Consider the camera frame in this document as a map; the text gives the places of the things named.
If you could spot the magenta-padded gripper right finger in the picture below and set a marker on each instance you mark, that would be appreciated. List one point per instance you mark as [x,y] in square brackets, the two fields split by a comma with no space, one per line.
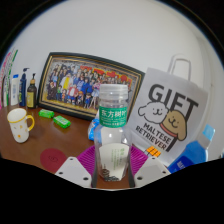
[151,171]

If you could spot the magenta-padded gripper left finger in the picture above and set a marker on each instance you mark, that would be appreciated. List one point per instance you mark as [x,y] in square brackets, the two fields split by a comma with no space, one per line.
[73,171]

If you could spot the clear green-labelled drink bottle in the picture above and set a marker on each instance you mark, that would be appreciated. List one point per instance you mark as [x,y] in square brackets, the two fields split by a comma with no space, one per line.
[112,140]

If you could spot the flat round red coaster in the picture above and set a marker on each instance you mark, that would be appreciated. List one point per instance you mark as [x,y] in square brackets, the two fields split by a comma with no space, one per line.
[51,160]

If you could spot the blue detergent bottle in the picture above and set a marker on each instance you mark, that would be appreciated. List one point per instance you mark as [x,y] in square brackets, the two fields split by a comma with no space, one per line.
[191,155]

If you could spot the white dog-print paper bag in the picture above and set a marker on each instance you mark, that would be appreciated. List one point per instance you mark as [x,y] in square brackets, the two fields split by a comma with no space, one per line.
[166,113]

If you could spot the white yellow-rimmed mug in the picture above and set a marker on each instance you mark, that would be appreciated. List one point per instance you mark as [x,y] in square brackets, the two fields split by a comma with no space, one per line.
[19,128]

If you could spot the framed group picture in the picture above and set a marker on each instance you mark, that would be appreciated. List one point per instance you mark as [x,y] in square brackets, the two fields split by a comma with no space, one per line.
[76,85]

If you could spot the dark amber pump bottle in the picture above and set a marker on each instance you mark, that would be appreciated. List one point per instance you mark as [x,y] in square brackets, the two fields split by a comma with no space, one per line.
[31,95]

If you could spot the dark blue pump bottle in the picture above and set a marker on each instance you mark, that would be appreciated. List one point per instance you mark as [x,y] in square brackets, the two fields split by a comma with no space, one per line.
[23,90]

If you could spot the white blue-capped bottle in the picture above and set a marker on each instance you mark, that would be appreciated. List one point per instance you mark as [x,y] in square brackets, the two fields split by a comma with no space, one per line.
[14,91]

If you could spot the pink and white long box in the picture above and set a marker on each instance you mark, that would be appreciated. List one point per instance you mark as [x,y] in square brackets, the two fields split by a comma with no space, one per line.
[2,83]

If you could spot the green and white long box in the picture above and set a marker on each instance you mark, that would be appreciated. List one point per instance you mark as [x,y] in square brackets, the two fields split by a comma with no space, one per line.
[8,78]

